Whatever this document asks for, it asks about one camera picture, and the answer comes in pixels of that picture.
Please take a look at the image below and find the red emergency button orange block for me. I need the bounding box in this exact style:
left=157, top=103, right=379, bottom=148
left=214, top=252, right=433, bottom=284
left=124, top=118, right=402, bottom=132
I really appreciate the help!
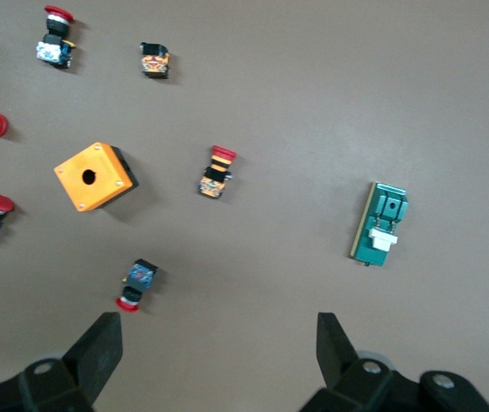
left=196, top=144, right=238, bottom=200

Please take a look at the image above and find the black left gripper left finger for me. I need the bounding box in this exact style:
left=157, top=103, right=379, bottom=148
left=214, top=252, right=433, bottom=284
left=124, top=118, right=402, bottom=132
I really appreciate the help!
left=0, top=312, right=124, bottom=412

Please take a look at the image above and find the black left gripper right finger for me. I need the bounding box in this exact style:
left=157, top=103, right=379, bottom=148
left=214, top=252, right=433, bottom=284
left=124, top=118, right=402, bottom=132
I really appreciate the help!
left=298, top=312, right=489, bottom=412

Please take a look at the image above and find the green load switch white handle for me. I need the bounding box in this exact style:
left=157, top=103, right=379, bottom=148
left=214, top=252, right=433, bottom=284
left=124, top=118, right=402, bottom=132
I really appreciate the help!
left=348, top=181, right=410, bottom=268

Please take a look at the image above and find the orange black contact block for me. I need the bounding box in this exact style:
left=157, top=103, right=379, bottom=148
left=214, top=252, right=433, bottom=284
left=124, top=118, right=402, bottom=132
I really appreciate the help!
left=139, top=41, right=172, bottom=81

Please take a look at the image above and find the orange button enclosure box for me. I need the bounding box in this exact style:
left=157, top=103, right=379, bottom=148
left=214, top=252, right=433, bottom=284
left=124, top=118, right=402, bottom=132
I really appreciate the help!
left=53, top=141, right=141, bottom=214

